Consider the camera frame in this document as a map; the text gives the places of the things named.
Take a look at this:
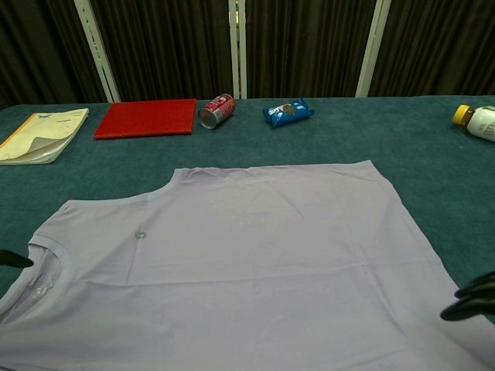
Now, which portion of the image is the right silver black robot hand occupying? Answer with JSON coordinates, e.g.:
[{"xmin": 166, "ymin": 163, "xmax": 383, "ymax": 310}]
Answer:
[{"xmin": 440, "ymin": 270, "xmax": 495, "ymax": 322}]

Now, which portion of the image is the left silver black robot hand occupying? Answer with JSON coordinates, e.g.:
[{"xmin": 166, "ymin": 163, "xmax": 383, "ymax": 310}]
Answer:
[{"xmin": 0, "ymin": 250, "xmax": 35, "ymax": 269}]

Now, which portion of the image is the lavender sleeveless top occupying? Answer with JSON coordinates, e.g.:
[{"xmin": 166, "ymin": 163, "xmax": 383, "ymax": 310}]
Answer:
[{"xmin": 0, "ymin": 160, "xmax": 495, "ymax": 371}]

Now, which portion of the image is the cream notebook with yellow spine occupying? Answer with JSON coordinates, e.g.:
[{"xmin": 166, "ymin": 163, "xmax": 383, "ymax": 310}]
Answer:
[{"xmin": 0, "ymin": 107, "xmax": 90, "ymax": 166}]

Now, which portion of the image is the white bottle with yellow cap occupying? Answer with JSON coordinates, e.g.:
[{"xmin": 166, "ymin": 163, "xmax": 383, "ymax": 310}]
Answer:
[{"xmin": 452, "ymin": 104, "xmax": 495, "ymax": 143}]

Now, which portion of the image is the red flat board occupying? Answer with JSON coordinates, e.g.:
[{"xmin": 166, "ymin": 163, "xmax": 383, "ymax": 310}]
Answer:
[{"xmin": 92, "ymin": 97, "xmax": 198, "ymax": 141}]

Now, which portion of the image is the teal table cover cloth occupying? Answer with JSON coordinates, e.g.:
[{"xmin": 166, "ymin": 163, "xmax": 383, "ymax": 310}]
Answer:
[{"xmin": 0, "ymin": 95, "xmax": 495, "ymax": 325}]

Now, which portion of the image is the dark curtain panel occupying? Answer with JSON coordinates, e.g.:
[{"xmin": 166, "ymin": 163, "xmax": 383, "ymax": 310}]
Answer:
[
  {"xmin": 89, "ymin": 0, "xmax": 233, "ymax": 104},
  {"xmin": 245, "ymin": 0, "xmax": 378, "ymax": 100},
  {"xmin": 0, "ymin": 0, "xmax": 108, "ymax": 109},
  {"xmin": 369, "ymin": 0, "xmax": 495, "ymax": 97}
]

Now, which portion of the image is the red soda can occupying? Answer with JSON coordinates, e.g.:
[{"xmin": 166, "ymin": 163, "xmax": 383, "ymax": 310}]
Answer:
[{"xmin": 197, "ymin": 93, "xmax": 236, "ymax": 130}]

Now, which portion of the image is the blue cookie packet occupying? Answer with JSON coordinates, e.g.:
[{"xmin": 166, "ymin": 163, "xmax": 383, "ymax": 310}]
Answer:
[{"xmin": 262, "ymin": 97, "xmax": 316, "ymax": 128}]

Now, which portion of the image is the white screen frame post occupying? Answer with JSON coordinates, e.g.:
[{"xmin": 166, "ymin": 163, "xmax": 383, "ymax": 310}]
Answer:
[
  {"xmin": 227, "ymin": 0, "xmax": 248, "ymax": 100},
  {"xmin": 354, "ymin": 0, "xmax": 392, "ymax": 98},
  {"xmin": 73, "ymin": 0, "xmax": 120, "ymax": 104}
]

